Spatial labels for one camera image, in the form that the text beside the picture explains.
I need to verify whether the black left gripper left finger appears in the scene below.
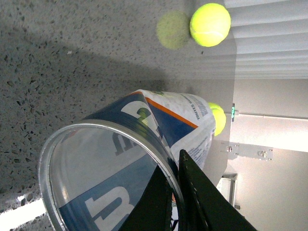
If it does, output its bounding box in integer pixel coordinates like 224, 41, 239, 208
119, 165, 174, 231

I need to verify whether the white cabinet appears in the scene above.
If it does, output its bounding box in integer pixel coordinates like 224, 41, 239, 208
216, 173, 238, 208

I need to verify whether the white pleated curtain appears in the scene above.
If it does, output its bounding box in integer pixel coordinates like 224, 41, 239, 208
224, 0, 308, 79

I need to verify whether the Roland Garros tennis ball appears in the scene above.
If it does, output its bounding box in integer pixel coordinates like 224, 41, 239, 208
208, 102, 226, 136

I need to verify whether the metal wall bracket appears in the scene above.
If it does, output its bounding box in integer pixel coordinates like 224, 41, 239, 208
219, 141, 273, 161

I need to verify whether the green exit sign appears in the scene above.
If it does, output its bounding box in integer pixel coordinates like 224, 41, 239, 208
231, 103, 236, 122

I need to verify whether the blue white tennis ball can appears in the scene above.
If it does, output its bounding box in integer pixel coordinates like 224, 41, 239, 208
39, 90, 216, 231

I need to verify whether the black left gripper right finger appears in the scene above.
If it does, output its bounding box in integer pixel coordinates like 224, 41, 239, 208
179, 149, 256, 231

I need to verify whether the plain yellow tennis ball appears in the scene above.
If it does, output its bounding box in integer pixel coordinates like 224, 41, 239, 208
190, 3, 231, 47

